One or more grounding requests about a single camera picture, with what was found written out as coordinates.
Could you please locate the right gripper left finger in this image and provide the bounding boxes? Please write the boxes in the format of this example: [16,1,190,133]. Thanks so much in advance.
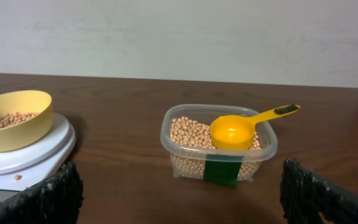
[0,162,84,224]

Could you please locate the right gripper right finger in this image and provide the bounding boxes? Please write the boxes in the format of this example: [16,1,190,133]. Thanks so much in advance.
[280,157,358,224]

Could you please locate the yellow measuring scoop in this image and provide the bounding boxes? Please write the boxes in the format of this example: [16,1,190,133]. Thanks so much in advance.
[209,104,300,150]

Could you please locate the white digital kitchen scale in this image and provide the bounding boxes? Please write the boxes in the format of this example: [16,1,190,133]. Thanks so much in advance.
[0,113,76,201]

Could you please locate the yellow bowl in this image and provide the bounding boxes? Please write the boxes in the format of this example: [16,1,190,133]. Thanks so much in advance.
[0,90,53,152]

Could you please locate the soybeans in yellow bowl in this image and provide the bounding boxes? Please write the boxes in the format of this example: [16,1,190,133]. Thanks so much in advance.
[0,112,39,129]

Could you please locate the green tape label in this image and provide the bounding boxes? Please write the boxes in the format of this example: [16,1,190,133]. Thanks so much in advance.
[203,154,243,187]

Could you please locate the soybeans pile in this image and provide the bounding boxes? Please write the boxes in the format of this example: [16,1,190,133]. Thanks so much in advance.
[168,116,262,181]

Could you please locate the clear plastic container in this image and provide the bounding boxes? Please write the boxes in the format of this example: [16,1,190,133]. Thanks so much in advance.
[160,104,278,187]

